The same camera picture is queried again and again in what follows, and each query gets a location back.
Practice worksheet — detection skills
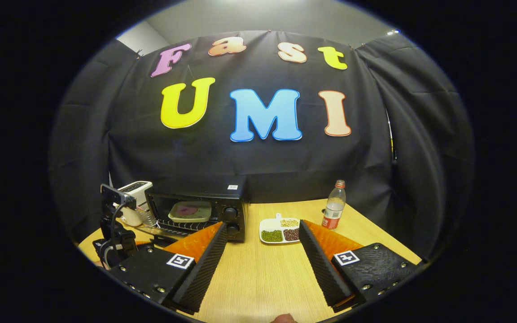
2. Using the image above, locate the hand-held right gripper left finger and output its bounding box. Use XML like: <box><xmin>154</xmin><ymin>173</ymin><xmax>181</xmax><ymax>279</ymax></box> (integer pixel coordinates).
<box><xmin>106</xmin><ymin>221</ymin><xmax>228</xmax><ymax>314</ymax></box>

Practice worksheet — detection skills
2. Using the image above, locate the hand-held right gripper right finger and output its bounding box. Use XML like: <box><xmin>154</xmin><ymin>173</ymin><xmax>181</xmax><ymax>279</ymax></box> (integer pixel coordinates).
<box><xmin>298</xmin><ymin>219</ymin><xmax>421</xmax><ymax>314</ymax></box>

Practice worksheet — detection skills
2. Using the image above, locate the cream square plate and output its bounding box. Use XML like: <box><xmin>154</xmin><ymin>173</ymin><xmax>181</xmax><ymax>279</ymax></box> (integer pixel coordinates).
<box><xmin>167</xmin><ymin>200</ymin><xmax>213</xmax><ymax>224</ymax></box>

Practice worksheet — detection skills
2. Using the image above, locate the black electric oven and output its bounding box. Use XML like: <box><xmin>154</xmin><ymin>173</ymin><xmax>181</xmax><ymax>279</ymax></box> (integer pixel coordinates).
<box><xmin>145</xmin><ymin>175</ymin><xmax>250</xmax><ymax>243</ymax></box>

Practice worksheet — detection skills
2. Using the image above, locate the white divided dish of beans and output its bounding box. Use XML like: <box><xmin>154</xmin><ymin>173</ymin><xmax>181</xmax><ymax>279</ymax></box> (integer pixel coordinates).
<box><xmin>258</xmin><ymin>213</ymin><xmax>302</xmax><ymax>245</ymax></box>

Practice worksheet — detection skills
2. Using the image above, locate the white toaster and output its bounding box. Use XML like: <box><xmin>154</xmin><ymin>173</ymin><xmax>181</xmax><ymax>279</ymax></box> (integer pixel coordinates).
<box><xmin>117</xmin><ymin>180</ymin><xmax>154</xmax><ymax>227</ymax></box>

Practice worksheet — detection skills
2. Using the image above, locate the clear bottle with red label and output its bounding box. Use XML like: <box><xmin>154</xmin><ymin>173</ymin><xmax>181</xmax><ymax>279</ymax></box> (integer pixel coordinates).
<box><xmin>321</xmin><ymin>179</ymin><xmax>347</xmax><ymax>230</ymax></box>

